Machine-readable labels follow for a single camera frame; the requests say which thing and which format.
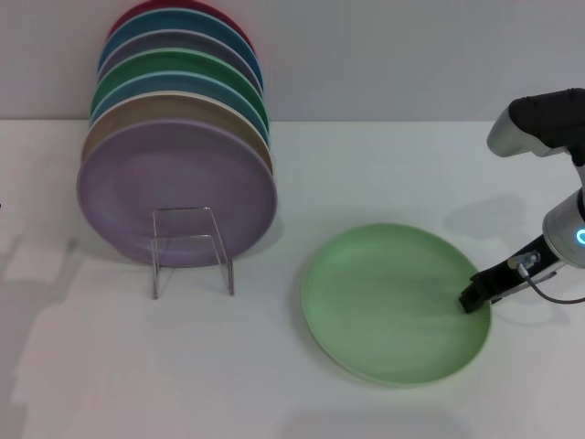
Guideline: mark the tan beige plate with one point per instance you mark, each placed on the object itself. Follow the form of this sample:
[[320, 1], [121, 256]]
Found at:
[[173, 106]]

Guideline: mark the dark green plate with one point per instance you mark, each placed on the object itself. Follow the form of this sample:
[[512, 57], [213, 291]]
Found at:
[[183, 61]]

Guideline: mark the grey lavender plate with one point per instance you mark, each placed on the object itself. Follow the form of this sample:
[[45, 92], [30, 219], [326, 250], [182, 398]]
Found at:
[[183, 40]]

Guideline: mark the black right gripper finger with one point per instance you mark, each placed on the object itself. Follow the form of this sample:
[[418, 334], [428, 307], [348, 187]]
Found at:
[[471, 299], [503, 299]]

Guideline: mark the purple plate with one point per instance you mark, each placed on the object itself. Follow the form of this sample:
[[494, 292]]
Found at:
[[173, 174]]

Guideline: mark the light blue plate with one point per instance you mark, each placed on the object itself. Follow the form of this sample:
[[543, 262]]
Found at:
[[183, 83]]

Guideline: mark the red plate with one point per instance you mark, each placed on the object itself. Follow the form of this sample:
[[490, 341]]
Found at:
[[132, 11]]

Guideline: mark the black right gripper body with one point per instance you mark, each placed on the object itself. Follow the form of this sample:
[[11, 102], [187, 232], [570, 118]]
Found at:
[[507, 274]]

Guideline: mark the teal blue plate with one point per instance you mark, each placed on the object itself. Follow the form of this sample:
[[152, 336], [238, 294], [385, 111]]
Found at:
[[183, 20]]

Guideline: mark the light green plate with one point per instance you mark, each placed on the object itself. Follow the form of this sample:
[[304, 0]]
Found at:
[[384, 311]]

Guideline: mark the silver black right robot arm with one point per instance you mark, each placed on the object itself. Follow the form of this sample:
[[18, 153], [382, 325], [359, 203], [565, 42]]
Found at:
[[539, 123]]

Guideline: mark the clear acrylic plate rack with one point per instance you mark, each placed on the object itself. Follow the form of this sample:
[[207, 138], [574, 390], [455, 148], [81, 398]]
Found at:
[[156, 274]]

